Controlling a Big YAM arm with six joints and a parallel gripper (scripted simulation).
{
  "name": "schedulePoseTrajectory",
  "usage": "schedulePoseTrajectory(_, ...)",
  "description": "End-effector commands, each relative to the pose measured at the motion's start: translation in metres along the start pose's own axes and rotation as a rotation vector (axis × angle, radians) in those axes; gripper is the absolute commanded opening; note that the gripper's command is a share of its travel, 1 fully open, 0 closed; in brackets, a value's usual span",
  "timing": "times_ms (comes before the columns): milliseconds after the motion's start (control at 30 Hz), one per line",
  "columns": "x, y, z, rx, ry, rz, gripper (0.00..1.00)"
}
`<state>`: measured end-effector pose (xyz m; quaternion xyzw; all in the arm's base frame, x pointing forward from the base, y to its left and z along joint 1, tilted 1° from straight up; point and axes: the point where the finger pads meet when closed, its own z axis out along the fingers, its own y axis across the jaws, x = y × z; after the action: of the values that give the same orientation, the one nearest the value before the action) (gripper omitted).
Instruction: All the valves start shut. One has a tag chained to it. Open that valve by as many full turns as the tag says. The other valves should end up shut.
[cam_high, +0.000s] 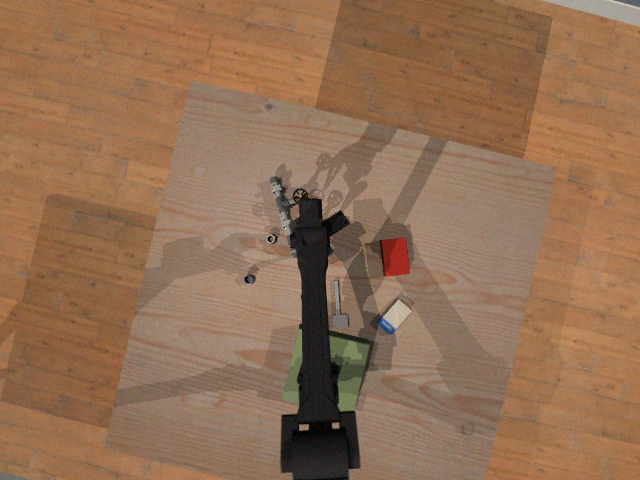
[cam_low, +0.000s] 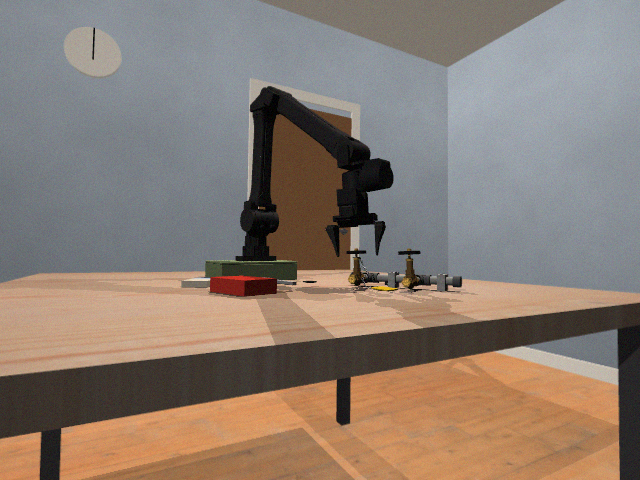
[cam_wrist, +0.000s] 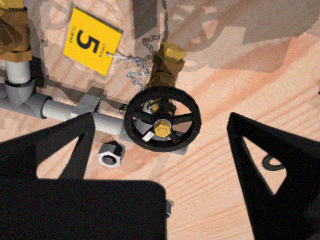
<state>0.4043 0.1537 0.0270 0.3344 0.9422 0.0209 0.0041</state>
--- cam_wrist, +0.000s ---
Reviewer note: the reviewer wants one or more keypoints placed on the silver hex nut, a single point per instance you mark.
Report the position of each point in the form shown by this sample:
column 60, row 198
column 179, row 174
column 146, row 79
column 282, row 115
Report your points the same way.
column 104, row 157

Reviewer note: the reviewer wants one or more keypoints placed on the dark grey cylinder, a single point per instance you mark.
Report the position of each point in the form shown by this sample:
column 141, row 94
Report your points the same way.
column 168, row 210

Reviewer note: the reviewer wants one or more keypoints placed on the black rubber ring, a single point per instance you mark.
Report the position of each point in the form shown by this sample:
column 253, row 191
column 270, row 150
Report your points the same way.
column 267, row 166

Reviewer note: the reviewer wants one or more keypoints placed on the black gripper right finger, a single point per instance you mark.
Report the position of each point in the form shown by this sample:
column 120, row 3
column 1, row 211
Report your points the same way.
column 298, row 194

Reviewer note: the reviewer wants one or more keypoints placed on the yellow tag with silver chain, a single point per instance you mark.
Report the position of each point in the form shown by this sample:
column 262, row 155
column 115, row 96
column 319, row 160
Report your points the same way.
column 93, row 44

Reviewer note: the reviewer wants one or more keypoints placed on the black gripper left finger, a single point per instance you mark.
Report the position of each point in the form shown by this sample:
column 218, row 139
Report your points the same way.
column 21, row 156

